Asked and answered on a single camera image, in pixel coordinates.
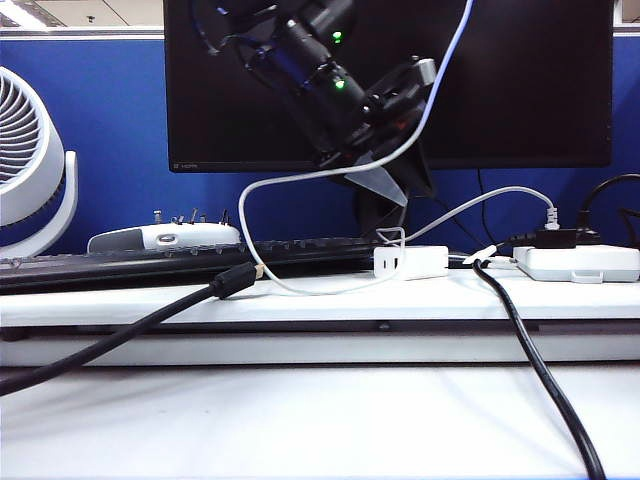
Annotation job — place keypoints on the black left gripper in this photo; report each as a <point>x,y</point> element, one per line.
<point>350,115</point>

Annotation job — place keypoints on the black monitor stand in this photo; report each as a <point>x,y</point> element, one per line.
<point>380,217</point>

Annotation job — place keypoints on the black ASUS monitor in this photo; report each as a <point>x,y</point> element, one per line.
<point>525,85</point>

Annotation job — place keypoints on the black flat power plug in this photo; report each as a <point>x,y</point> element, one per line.
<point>555,239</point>

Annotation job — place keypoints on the white power strip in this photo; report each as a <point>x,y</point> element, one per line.
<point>575,262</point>

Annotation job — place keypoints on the white grey RC controller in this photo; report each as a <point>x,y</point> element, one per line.
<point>200,235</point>

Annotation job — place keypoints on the black computer keyboard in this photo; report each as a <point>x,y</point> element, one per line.
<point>150,260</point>

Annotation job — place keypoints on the blue office partition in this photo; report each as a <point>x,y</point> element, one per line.
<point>100,125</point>

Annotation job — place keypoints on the white desk fan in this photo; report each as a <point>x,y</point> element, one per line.
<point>25,165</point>

